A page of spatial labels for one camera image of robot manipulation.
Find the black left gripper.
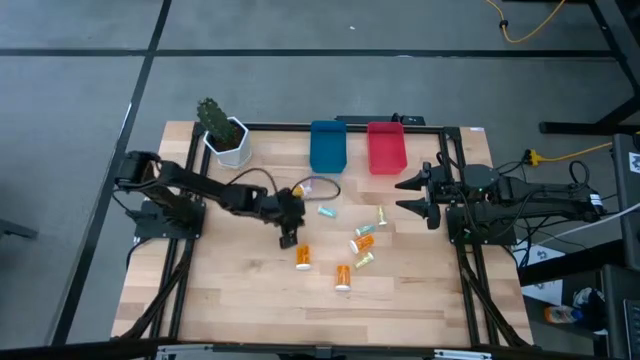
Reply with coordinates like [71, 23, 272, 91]
[259, 188, 307, 250]

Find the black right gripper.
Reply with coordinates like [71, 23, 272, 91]
[394, 160, 464, 231]

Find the red plastic bin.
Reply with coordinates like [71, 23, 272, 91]
[366, 121, 409, 176]

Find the blue plastic bin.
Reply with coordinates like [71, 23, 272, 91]
[308, 119, 349, 175]

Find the white hexagonal plant pot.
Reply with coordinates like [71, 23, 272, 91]
[202, 116, 253, 170]

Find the green cactus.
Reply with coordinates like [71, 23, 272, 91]
[195, 97, 241, 149]

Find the white paper sheet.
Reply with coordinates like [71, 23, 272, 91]
[519, 243, 566, 306]

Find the orange white floor bottle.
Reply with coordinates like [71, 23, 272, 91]
[543, 305, 585, 325]

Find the black equipment box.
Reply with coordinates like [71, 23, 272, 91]
[610, 132, 640, 271]

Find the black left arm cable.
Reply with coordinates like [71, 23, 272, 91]
[227, 167, 342, 202]

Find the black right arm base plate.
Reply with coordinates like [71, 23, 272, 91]
[445, 204, 517, 247]

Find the black crossbar with silver bracket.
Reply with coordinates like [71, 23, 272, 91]
[0, 338, 640, 360]

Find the black aluminium table frame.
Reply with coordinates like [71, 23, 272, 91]
[112, 122, 534, 351]

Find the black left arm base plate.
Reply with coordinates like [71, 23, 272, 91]
[133, 198, 207, 240]

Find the yellow power plug cord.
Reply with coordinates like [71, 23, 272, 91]
[523, 141, 615, 168]

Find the black right arm cable loop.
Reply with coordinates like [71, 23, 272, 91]
[568, 159, 592, 187]

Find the white cable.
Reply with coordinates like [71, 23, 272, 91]
[527, 201, 640, 249]

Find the yellow extension cable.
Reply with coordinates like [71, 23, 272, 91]
[483, 0, 568, 45]

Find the black desk frame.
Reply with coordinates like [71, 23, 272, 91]
[538, 0, 640, 136]

